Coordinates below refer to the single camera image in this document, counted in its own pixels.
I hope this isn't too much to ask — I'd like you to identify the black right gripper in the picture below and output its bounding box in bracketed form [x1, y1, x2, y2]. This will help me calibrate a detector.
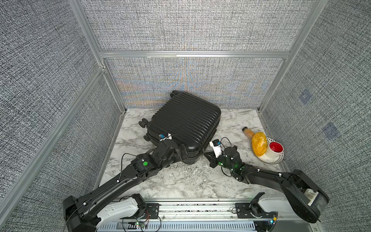
[202, 151, 235, 174]

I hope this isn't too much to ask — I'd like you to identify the black ribbed hard-shell suitcase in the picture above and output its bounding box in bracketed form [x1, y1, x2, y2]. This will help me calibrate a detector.
[138, 90, 221, 165]

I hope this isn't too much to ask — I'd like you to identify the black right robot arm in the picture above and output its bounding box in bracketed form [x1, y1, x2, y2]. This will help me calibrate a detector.
[204, 146, 329, 223]

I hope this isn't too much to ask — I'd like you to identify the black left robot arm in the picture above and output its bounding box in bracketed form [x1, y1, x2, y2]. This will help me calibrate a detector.
[63, 139, 189, 232]

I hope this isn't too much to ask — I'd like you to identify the white perforated plate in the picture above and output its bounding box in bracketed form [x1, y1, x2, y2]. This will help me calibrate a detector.
[251, 137, 284, 164]

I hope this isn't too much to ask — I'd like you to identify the white cup red inside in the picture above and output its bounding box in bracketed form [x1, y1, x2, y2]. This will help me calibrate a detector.
[265, 141, 284, 159]

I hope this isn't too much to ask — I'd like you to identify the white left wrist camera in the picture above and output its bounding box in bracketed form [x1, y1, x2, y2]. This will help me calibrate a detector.
[159, 133, 172, 142]

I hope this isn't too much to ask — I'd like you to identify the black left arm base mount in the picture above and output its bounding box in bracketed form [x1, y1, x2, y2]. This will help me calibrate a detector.
[131, 194, 159, 219]

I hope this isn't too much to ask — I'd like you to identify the aluminium front rail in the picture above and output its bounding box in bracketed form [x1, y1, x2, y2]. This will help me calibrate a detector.
[97, 194, 324, 232]

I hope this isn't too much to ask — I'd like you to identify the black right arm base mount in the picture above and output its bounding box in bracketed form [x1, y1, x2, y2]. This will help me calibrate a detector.
[235, 192, 278, 220]

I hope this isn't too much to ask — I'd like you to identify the aluminium cage frame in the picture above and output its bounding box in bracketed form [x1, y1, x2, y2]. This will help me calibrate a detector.
[0, 0, 371, 215]

